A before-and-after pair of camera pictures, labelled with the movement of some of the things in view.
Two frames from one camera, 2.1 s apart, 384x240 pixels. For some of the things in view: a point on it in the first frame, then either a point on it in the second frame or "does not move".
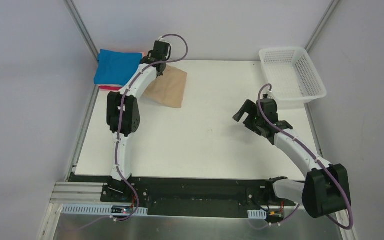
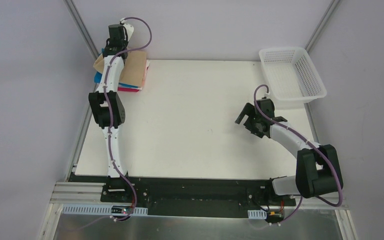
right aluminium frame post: x=320 y=25 does not move
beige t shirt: x=167 y=88 to x=134 y=72
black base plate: x=191 y=197 does not move
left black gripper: x=160 y=50 to x=113 y=43
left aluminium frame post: x=77 y=18 does not move
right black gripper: x=251 y=117 does not move
